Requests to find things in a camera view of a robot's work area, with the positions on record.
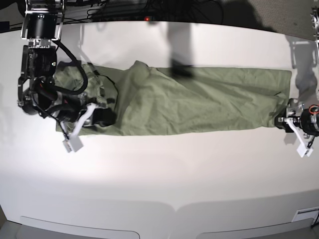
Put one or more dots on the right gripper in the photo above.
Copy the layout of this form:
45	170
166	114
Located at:
69	108

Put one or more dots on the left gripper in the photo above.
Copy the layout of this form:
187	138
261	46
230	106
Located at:
307	119

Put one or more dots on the green T-shirt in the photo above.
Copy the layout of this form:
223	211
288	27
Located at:
152	101

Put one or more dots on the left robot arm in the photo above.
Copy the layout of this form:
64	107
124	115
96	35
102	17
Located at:
303	82

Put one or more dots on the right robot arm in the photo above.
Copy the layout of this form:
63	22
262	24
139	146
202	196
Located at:
52	82

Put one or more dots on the white label sticker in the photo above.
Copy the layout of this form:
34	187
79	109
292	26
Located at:
303	214

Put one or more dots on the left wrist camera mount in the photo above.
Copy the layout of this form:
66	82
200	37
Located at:
303	148

